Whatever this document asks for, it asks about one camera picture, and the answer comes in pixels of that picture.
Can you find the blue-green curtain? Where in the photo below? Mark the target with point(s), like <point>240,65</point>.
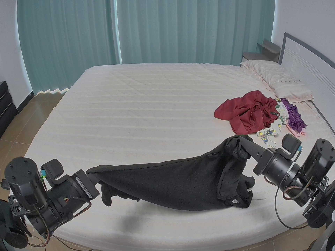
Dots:
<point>68,35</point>
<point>196,22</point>

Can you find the grey bedside table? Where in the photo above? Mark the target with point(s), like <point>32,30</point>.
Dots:
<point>261,53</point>

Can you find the purple garment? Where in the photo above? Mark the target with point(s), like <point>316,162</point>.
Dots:
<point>294,116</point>

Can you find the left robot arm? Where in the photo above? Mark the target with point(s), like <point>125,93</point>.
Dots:
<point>23,176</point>

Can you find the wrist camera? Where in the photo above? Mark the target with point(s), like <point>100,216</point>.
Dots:
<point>53,169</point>
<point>290,142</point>

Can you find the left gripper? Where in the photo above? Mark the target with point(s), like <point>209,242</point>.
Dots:
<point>68,200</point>

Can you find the pink garment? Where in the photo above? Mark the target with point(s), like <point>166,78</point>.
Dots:
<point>297,134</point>

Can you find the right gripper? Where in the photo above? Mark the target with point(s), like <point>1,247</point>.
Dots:
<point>280,171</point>

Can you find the dark red garment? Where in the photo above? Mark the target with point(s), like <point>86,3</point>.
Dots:
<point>243,108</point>

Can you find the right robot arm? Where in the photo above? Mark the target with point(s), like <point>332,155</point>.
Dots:
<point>320,155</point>

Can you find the bed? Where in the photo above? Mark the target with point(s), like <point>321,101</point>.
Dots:
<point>157,108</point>

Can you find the pale pink pillow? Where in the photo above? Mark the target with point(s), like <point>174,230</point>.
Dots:
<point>280,80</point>

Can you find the black chest of drawers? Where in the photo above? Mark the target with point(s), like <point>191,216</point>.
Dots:
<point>6,106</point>

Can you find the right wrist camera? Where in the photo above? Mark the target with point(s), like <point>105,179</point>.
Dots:
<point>290,142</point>

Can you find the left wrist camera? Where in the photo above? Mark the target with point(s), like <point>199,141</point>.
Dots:
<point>53,169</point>

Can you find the black T-shirt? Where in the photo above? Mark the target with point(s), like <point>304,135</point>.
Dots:
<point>170,182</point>

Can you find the white printed garment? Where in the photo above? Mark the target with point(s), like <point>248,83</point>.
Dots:
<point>269,135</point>

